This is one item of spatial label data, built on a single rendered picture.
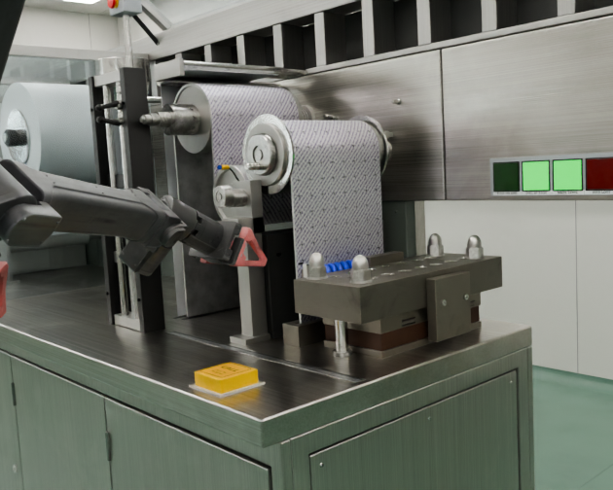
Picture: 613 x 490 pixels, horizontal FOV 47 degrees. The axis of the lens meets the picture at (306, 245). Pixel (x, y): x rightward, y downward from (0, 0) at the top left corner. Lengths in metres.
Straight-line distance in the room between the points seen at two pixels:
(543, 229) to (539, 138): 2.72
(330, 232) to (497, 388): 0.42
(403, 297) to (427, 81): 0.49
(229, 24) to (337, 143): 0.72
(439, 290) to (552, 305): 2.85
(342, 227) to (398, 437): 0.43
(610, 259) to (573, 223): 0.26
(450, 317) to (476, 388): 0.13
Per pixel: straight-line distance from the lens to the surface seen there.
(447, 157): 1.45
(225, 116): 1.49
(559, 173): 1.31
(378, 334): 1.20
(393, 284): 1.19
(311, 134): 1.33
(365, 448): 1.11
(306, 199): 1.31
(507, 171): 1.37
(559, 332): 4.09
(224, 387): 1.06
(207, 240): 1.14
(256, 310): 1.35
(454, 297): 1.29
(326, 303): 1.19
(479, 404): 1.32
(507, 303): 4.23
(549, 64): 1.34
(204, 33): 2.09
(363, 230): 1.41
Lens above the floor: 1.22
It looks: 6 degrees down
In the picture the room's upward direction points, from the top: 3 degrees counter-clockwise
